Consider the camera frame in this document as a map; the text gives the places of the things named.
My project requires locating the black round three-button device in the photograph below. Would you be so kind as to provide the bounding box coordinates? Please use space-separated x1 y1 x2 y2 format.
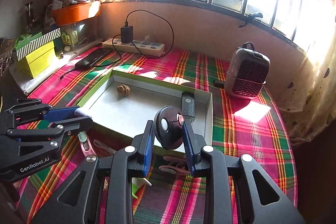
154 105 185 150

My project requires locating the black bike light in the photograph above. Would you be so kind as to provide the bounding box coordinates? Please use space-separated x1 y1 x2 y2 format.
181 92 195 123

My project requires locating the pink green nail clipper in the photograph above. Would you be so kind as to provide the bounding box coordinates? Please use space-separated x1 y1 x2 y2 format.
78 131 96 157

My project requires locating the brown walnut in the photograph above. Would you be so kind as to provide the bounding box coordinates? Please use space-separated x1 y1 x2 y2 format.
117 84 130 97

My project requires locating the green white spool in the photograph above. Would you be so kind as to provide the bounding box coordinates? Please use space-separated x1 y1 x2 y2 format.
131 177 152 199

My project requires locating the green white shallow box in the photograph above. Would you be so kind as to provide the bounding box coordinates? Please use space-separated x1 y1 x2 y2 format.
77 71 213 147

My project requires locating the yellow box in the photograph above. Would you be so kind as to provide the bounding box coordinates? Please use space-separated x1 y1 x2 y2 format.
17 40 58 79

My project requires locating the black power bank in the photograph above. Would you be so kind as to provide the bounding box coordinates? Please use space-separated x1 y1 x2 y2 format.
75 48 112 69

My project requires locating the plaid bed cloth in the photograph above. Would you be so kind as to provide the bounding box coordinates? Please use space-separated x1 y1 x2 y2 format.
31 49 298 223

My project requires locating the green striped box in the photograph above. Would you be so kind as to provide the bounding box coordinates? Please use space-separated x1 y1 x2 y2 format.
16 28 61 61

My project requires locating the small black cylinder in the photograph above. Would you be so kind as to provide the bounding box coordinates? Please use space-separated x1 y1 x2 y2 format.
214 80 225 89

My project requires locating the white power strip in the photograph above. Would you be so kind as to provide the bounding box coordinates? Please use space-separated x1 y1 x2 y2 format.
102 39 165 57

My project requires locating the orange planter box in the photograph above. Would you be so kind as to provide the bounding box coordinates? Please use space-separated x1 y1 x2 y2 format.
50 1 101 26

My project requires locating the black charger adapter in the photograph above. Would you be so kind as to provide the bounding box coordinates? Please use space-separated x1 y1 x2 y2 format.
120 20 133 44

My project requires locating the cream dotted curtain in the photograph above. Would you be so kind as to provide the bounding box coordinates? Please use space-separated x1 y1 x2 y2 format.
278 50 336 146

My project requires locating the black charger cable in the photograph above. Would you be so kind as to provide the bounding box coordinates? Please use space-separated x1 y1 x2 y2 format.
59 9 175 80

